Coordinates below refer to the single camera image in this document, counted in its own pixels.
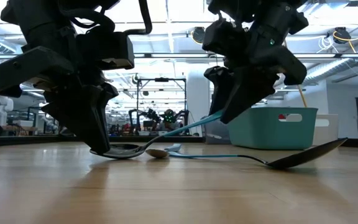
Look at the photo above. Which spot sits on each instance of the small black ceiling reel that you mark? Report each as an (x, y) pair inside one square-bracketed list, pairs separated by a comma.
[(135, 78)]

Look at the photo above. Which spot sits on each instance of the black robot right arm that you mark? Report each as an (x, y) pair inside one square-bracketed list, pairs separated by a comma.
[(238, 7)]

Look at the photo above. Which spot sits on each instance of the teal plastic bin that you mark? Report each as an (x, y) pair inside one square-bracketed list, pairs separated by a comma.
[(259, 133)]

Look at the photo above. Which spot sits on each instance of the white building column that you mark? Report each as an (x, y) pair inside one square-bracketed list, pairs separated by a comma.
[(197, 99)]

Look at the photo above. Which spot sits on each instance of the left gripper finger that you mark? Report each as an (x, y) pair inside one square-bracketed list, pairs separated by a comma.
[(79, 118), (106, 96)]

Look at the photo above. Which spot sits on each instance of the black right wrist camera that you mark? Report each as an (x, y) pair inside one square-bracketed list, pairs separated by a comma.
[(224, 37)]

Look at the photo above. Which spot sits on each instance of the grey translucent plastic bin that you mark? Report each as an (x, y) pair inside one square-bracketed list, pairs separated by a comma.
[(216, 132)]

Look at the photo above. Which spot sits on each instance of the black metal rig frame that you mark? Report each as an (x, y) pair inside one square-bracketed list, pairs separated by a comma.
[(161, 80)]

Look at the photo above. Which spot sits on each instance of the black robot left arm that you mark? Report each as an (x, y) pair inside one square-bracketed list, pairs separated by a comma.
[(42, 18)]

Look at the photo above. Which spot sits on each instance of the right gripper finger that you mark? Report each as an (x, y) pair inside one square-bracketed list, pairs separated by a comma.
[(221, 87), (250, 90)]

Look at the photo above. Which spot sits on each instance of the white humanoid robot figure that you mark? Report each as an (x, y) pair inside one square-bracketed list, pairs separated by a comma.
[(0, 107)]

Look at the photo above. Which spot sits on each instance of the black background robot arm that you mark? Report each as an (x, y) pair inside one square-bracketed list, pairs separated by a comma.
[(185, 116), (148, 115)]

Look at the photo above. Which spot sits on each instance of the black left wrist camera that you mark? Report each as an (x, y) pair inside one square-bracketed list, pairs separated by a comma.
[(107, 49)]

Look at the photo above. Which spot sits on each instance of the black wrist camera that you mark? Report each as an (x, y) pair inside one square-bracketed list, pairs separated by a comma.
[(224, 37), (107, 49)]

